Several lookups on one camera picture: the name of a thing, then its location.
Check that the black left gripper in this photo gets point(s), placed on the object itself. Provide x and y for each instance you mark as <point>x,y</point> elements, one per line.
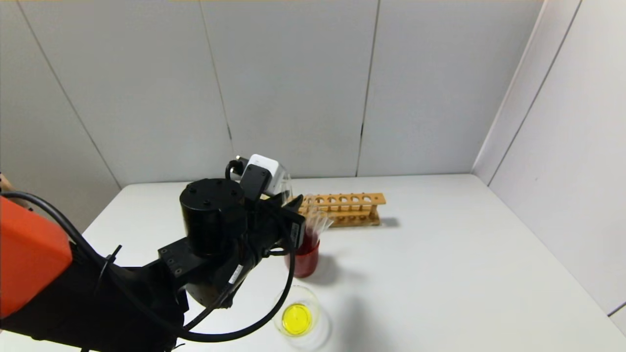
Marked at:
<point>296,230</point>

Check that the yellow pigment test tube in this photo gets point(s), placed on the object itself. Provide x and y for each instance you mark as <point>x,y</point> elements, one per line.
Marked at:
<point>286,186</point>

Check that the empty clear glass test tube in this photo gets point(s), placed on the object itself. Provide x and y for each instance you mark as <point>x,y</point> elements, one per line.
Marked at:
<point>310,205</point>
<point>319,222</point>
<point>326,224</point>

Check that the wooden test tube rack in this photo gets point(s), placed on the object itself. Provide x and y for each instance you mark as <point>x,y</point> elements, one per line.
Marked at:
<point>377,198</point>

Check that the red plastic cup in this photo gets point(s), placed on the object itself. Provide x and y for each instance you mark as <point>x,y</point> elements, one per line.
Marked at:
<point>305,266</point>

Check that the clear glass beaker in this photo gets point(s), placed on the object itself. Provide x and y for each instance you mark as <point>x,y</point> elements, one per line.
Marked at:
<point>296,320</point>

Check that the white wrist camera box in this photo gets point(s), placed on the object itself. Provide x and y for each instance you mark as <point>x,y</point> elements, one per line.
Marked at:
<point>264,166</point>

